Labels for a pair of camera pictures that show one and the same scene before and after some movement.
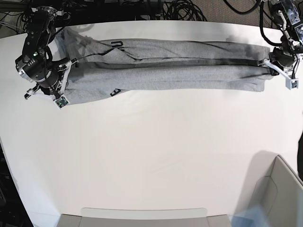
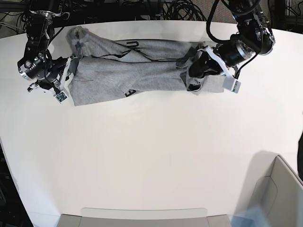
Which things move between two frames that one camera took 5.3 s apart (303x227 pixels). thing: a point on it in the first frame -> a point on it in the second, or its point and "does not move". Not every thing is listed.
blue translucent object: (253, 217) does not move
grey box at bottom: (144, 217) does not move
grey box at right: (280, 196) does not move
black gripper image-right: (281, 58) -> (233, 52)
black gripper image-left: (49, 87) -> (57, 65)
